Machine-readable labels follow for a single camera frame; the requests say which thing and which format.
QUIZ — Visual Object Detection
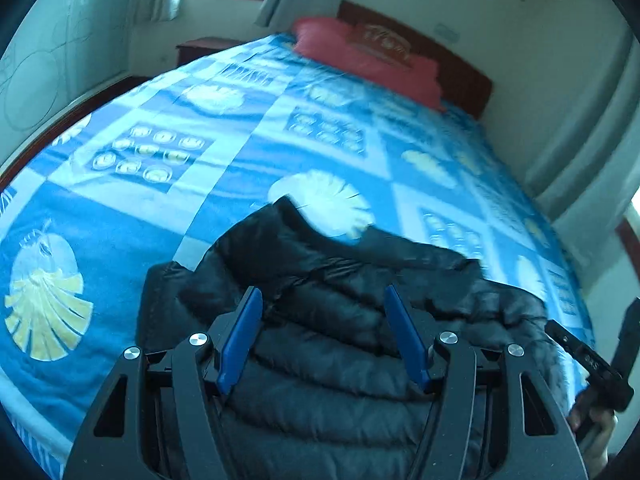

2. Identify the blue patterned bed sheet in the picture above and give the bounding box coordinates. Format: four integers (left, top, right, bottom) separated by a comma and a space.
0, 32, 596, 466

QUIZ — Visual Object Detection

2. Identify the person's right hand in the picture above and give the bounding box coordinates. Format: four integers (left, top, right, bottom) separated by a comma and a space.
567, 400, 622, 480

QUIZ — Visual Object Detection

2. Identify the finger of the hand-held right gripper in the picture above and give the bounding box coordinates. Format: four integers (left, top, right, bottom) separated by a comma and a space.
619, 297, 640, 377
544, 319, 636, 412

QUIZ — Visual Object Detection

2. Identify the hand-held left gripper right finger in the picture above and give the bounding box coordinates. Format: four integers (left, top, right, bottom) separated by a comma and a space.
384, 284, 588, 480

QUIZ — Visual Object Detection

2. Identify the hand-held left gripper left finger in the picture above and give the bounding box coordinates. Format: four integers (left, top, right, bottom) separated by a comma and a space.
62, 286, 263, 480

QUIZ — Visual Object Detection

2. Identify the wardrobe with circle pattern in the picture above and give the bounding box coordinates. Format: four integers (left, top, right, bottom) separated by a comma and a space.
0, 0, 166, 171

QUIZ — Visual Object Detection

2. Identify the wooden headboard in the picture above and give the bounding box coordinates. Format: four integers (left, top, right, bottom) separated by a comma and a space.
336, 0, 493, 121

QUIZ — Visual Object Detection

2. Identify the small brown printed cushion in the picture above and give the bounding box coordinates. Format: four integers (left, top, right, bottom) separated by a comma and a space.
350, 22, 413, 66

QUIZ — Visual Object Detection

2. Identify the wooden bed side rail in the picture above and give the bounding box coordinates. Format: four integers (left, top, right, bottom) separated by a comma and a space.
0, 75, 151, 192

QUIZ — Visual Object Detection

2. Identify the wooden nightstand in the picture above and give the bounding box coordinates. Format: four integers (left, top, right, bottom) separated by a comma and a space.
176, 36, 246, 68

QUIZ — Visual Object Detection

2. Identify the black puffer jacket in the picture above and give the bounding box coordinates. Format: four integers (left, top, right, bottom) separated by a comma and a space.
136, 195, 591, 480

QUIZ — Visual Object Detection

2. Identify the red pillow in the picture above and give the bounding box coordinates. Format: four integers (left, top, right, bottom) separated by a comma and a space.
291, 16, 446, 111

